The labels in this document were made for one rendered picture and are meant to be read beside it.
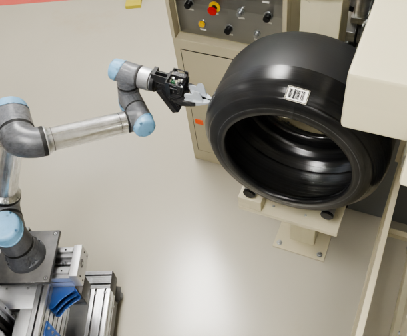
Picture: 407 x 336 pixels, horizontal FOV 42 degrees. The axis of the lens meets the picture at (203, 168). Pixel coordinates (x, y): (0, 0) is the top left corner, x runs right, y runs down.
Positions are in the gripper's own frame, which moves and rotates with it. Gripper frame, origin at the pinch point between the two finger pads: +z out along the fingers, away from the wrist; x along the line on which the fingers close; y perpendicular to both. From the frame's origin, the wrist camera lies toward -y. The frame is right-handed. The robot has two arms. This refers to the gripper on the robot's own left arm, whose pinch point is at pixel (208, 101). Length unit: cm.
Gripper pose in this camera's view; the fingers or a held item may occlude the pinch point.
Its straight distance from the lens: 175.2
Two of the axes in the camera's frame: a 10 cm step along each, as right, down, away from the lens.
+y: -0.1, -5.6, -8.3
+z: 9.2, 3.1, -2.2
